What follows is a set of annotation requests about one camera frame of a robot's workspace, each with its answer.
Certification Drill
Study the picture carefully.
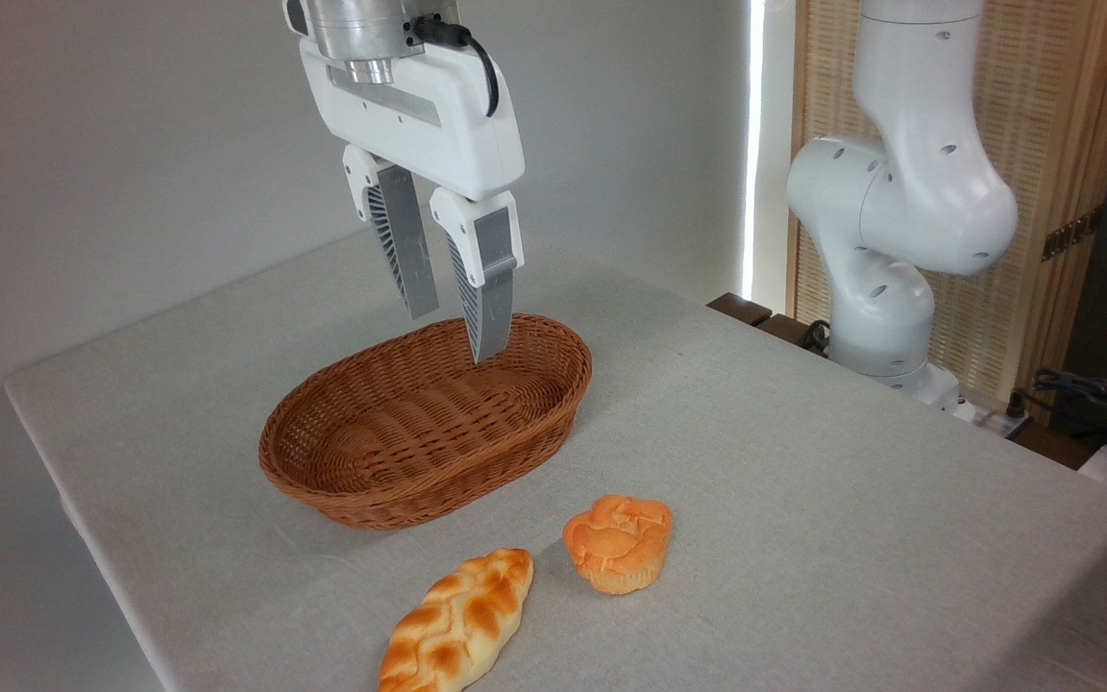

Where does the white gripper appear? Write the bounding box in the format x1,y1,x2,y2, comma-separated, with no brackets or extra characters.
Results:
299,37,526,365

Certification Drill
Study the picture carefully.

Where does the long braided bread loaf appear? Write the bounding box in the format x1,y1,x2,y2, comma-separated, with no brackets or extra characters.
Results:
379,548,534,692

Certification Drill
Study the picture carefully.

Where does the brown oval wicker basket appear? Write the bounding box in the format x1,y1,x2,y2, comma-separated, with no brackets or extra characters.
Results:
258,312,593,531

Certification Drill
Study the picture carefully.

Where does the orange muffin-shaped bread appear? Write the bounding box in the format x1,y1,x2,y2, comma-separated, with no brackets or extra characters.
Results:
563,494,674,596

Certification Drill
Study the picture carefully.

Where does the dark brown wooden block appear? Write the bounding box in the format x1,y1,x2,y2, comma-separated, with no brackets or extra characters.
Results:
707,292,774,329
755,312,831,358

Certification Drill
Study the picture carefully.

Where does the light grey tablecloth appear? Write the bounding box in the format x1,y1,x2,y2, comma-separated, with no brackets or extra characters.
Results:
4,226,1107,692

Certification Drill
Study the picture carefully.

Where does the white power strip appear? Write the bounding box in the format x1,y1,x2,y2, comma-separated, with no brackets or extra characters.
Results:
969,408,1035,439

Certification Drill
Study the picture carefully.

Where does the wooden bamboo folding screen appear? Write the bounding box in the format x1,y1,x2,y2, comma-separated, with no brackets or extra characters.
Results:
789,0,1107,416

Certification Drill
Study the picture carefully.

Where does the dark metal screen hinge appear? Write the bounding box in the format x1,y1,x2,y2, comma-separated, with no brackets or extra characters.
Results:
1041,206,1105,262

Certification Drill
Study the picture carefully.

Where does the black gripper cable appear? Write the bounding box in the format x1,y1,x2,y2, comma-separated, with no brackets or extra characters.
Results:
413,13,501,118

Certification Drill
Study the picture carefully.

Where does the black cable bundle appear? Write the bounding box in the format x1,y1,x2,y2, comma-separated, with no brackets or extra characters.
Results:
1032,367,1107,453

